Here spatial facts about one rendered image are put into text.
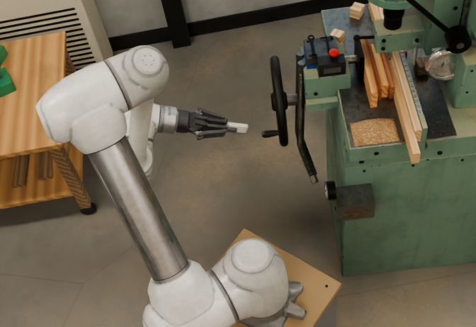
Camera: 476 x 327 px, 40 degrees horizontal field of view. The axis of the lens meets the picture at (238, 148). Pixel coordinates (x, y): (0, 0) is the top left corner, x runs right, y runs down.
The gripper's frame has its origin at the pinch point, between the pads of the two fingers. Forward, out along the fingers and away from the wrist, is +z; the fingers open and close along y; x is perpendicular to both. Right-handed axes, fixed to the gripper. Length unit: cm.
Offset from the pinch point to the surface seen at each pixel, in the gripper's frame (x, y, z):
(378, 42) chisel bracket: -47, -4, 30
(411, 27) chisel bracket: -53, -2, 38
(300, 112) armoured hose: -14.4, -3.5, 17.3
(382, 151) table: -30, -30, 33
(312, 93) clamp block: -26.6, -6.7, 16.6
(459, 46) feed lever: -61, -17, 45
